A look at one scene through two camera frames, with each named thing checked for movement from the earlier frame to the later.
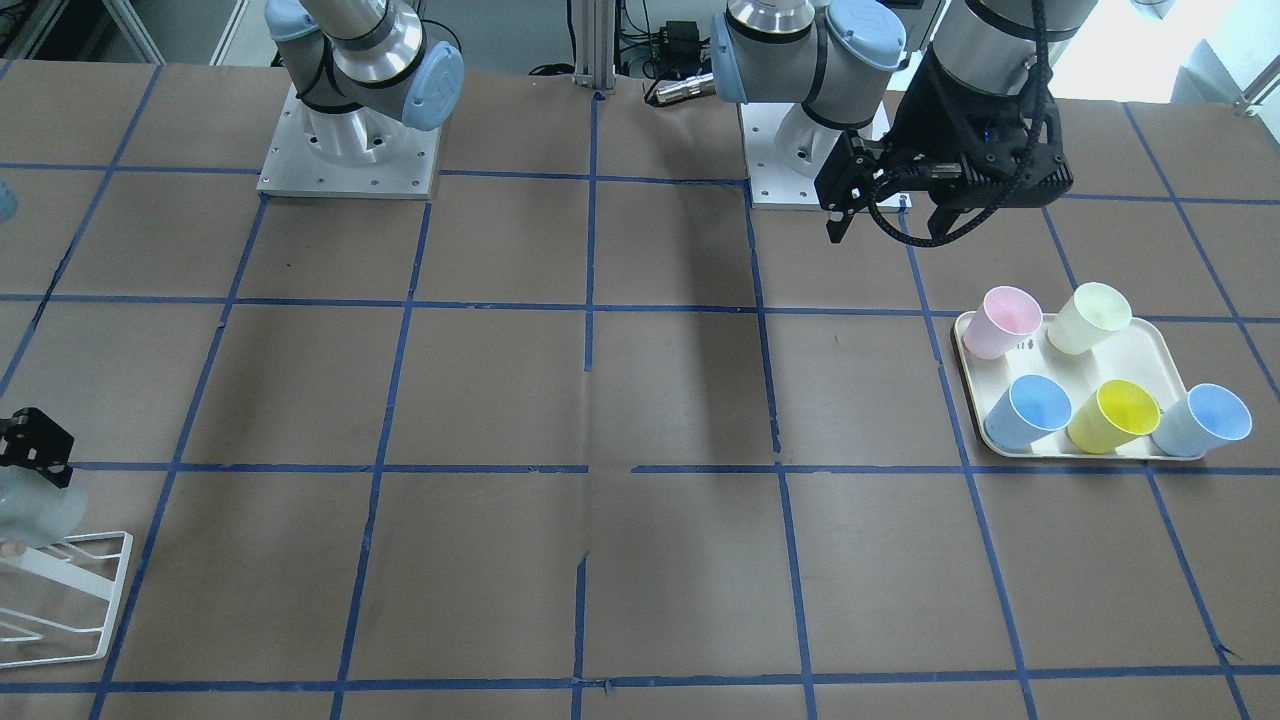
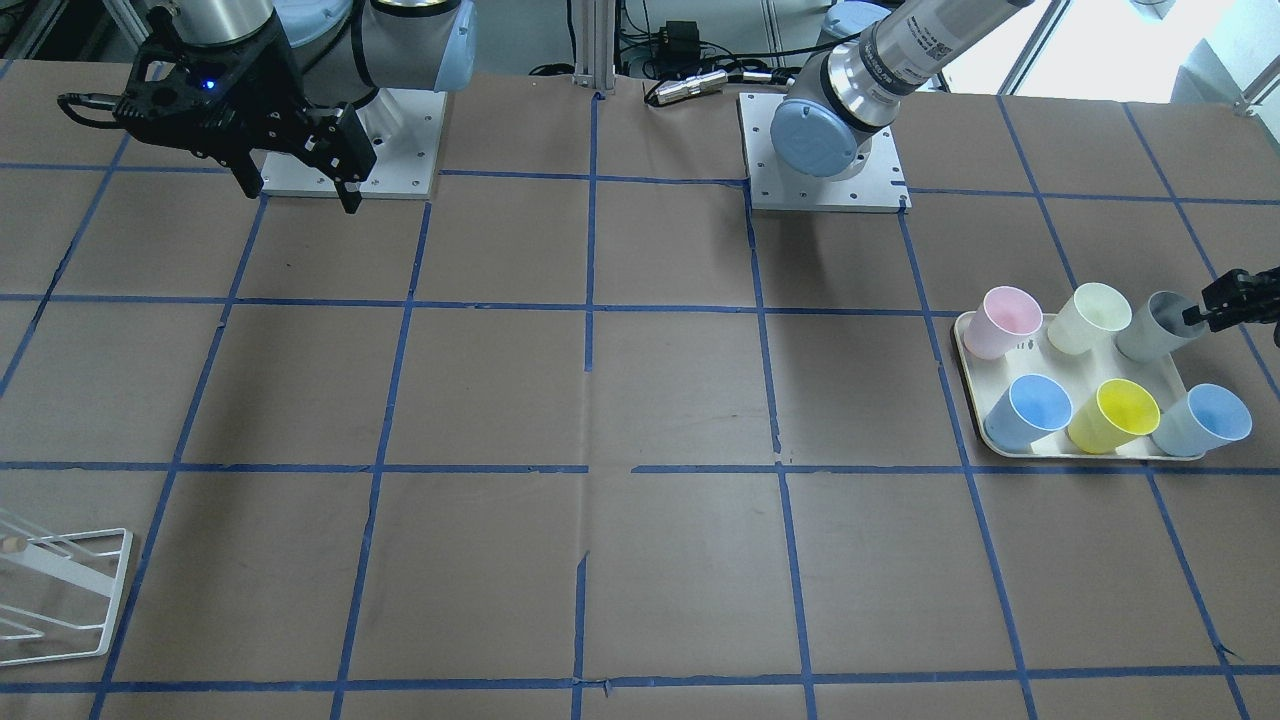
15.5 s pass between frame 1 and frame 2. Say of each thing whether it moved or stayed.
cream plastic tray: stayed
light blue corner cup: stayed
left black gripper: moved
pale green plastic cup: stayed
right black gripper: moved
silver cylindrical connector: stayed
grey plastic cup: moved
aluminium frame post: stayed
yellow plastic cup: stayed
